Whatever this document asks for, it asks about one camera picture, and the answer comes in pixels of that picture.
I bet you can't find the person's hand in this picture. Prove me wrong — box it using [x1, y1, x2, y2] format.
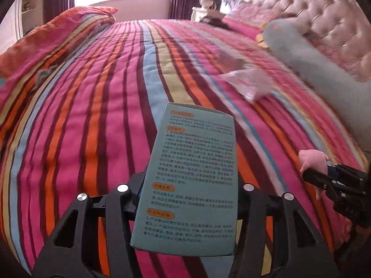
[297, 149, 332, 201]

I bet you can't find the pink pillow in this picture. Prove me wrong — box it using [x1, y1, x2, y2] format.
[222, 16, 261, 41]

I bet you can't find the long teal plush toy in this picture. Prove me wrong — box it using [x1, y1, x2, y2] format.
[262, 19, 370, 151]

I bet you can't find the folded orange striped blanket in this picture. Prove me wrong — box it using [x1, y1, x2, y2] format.
[0, 5, 119, 114]

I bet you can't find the striped colourful bed quilt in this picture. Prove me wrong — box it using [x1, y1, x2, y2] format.
[1, 20, 367, 270]

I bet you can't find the white nightstand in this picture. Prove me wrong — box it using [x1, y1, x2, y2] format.
[191, 7, 212, 22]

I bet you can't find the teal printed cardboard box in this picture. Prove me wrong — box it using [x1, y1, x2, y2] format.
[131, 103, 238, 257]

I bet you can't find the clear plastic wrapper bag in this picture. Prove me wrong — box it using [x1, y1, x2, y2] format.
[218, 50, 274, 103]

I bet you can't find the tufted pink headboard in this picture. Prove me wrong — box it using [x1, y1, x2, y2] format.
[237, 0, 370, 82]

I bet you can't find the white wall shelf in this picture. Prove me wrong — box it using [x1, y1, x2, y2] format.
[21, 0, 43, 35]

